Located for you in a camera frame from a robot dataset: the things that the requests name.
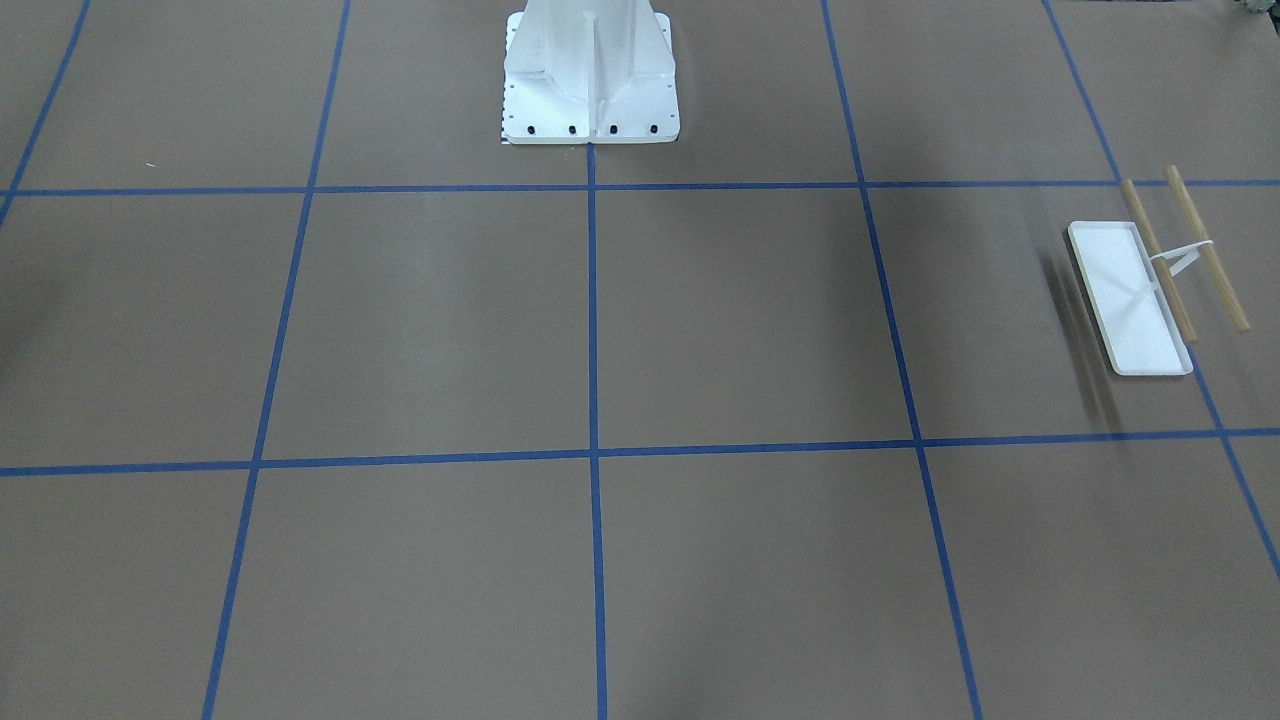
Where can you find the white towel rack tray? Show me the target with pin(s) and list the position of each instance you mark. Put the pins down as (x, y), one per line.
(1136, 325)

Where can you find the wooden rack rod inner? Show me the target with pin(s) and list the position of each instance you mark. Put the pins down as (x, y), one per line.
(1160, 264)

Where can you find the wooden rack rod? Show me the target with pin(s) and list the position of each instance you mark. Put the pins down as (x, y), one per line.
(1207, 249)
(1160, 264)

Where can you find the wooden rack rod outer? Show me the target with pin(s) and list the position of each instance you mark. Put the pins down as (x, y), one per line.
(1207, 249)

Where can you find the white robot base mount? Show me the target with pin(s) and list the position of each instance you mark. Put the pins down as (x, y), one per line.
(578, 72)

